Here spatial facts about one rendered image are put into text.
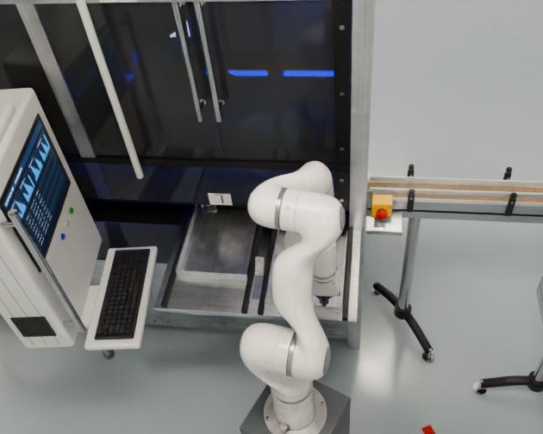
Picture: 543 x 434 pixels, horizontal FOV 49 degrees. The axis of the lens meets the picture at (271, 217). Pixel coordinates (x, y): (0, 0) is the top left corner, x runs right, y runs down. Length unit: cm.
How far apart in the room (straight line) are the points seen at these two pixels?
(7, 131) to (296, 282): 97
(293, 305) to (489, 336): 179
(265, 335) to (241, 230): 83
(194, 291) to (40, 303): 51
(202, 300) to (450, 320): 143
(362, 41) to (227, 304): 98
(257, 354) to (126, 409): 154
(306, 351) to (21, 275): 90
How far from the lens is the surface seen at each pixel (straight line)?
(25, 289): 200
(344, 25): 173
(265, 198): 136
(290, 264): 140
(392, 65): 468
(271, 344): 153
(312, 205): 134
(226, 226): 232
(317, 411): 189
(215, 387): 295
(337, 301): 207
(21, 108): 199
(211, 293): 214
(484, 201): 235
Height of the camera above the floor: 259
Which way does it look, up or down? 47 degrees down
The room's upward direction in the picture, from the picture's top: 7 degrees counter-clockwise
